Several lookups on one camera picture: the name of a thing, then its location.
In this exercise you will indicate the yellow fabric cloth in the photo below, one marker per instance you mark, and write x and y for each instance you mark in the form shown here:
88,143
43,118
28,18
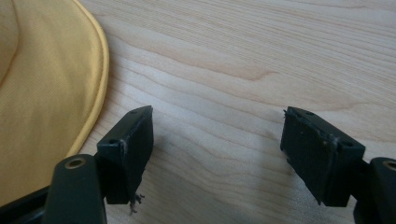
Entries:
46,93

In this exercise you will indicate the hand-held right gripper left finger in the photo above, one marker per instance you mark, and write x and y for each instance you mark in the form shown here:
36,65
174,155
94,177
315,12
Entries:
127,155

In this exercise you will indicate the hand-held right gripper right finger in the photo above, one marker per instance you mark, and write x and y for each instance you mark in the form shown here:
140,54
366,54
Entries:
317,155

